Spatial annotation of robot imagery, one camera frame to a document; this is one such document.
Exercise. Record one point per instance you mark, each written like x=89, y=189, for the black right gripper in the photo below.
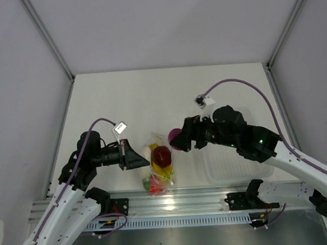
x=184, y=139

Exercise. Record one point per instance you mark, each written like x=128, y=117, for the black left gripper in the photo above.
x=129, y=158

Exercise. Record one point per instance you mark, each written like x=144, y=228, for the clear zip top bag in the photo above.
x=146, y=172

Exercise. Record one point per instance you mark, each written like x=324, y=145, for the yellow toy banana bunch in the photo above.
x=163, y=173

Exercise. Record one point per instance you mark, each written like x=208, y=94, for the red toy tomato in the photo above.
x=153, y=186

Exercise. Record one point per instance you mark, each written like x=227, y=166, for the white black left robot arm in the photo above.
x=74, y=205

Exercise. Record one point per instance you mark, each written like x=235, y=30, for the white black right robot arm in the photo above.
x=261, y=145

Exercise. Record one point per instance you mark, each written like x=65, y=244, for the white perforated plastic basket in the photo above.
x=223, y=166

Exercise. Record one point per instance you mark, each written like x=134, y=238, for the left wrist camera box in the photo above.
x=118, y=129

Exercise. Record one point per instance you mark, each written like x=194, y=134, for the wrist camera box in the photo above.
x=206, y=105
x=118, y=129

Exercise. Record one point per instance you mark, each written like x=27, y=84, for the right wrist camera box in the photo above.
x=206, y=105

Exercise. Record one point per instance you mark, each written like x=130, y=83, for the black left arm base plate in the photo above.
x=119, y=206

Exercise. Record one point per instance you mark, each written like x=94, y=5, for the silver aluminium front rail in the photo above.
x=205, y=200

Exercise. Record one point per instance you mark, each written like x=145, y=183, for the white slotted cable duct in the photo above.
x=187, y=221

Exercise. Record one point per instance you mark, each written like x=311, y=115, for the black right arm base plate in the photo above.
x=245, y=201

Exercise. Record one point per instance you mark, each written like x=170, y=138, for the left aluminium frame post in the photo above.
x=46, y=37

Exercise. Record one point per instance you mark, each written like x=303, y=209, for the aluminium frame post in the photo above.
x=285, y=33
x=46, y=37

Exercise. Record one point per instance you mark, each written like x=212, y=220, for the right aluminium frame post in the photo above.
x=285, y=33

